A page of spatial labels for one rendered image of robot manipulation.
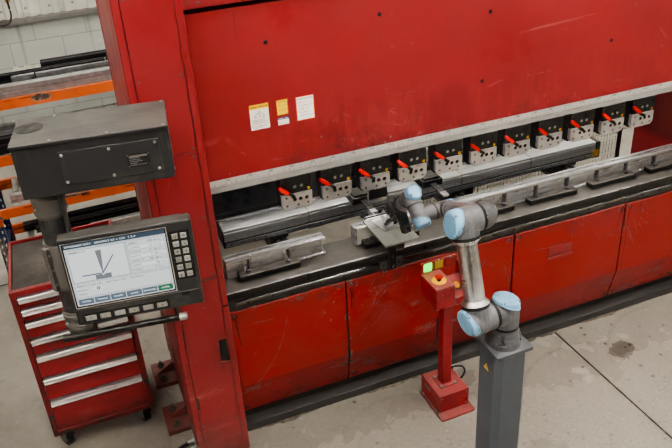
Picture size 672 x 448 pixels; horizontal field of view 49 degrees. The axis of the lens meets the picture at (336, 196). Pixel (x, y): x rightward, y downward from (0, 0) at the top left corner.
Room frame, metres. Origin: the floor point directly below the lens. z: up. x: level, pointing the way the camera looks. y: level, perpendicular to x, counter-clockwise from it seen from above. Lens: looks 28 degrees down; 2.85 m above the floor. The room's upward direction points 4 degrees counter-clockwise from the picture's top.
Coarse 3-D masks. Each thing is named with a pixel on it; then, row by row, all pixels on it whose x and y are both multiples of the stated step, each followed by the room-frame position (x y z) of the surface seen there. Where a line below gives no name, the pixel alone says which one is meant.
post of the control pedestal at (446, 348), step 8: (440, 312) 2.95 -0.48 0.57; (448, 312) 2.93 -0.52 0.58; (440, 320) 2.95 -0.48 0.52; (448, 320) 2.93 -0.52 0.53; (440, 328) 2.95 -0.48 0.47; (448, 328) 2.93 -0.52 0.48; (440, 336) 2.94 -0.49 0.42; (448, 336) 2.93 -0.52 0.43; (440, 344) 2.94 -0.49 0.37; (448, 344) 2.93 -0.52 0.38; (440, 352) 2.94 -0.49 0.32; (448, 352) 2.93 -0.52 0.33; (440, 360) 2.94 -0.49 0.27; (448, 360) 2.93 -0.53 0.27; (440, 368) 2.94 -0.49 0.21; (448, 368) 2.93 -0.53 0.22; (440, 376) 2.94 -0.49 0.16; (448, 376) 2.93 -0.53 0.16
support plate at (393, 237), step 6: (366, 222) 3.15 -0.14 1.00; (372, 222) 3.14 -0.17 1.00; (372, 228) 3.09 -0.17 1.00; (378, 228) 3.08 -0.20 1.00; (396, 228) 3.07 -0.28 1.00; (378, 234) 3.03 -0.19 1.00; (384, 234) 3.02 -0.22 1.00; (390, 234) 3.02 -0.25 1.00; (396, 234) 3.02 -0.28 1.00; (402, 234) 3.01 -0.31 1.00; (408, 234) 3.01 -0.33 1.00; (414, 234) 3.01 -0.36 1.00; (384, 240) 2.97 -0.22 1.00; (390, 240) 2.97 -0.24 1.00; (396, 240) 2.96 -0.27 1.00; (402, 240) 2.96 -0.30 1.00; (408, 240) 2.96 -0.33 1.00; (384, 246) 2.93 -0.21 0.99; (390, 246) 2.93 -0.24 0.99
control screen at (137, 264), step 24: (96, 240) 2.16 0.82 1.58; (120, 240) 2.18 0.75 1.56; (144, 240) 2.20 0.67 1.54; (72, 264) 2.14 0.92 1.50; (96, 264) 2.16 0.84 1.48; (120, 264) 2.18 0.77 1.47; (144, 264) 2.19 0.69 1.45; (168, 264) 2.21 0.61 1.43; (120, 288) 2.17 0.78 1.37; (144, 288) 2.19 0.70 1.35; (168, 288) 2.21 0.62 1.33
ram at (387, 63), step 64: (256, 0) 3.06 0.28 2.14; (320, 0) 3.09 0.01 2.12; (384, 0) 3.19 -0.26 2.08; (448, 0) 3.30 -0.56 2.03; (512, 0) 3.41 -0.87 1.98; (576, 0) 3.54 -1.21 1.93; (640, 0) 3.67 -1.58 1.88; (192, 64) 2.90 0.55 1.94; (256, 64) 2.99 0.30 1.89; (320, 64) 3.08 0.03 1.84; (384, 64) 3.19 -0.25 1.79; (448, 64) 3.30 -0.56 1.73; (512, 64) 3.42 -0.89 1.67; (576, 64) 3.55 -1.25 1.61; (640, 64) 3.69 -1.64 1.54; (320, 128) 3.08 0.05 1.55; (384, 128) 3.18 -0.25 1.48; (448, 128) 3.30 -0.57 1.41
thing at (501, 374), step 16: (480, 336) 2.50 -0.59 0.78; (480, 352) 2.48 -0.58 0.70; (496, 352) 2.39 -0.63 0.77; (512, 352) 2.39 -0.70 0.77; (480, 368) 2.47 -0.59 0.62; (496, 368) 2.38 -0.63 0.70; (512, 368) 2.39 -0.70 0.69; (480, 384) 2.47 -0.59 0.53; (496, 384) 2.38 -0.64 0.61; (512, 384) 2.39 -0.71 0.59; (480, 400) 2.46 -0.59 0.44; (496, 400) 2.38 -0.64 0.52; (512, 400) 2.39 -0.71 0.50; (480, 416) 2.46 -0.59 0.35; (496, 416) 2.38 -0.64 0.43; (512, 416) 2.39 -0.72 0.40; (480, 432) 2.45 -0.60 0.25; (496, 432) 2.37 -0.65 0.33; (512, 432) 2.40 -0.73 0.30
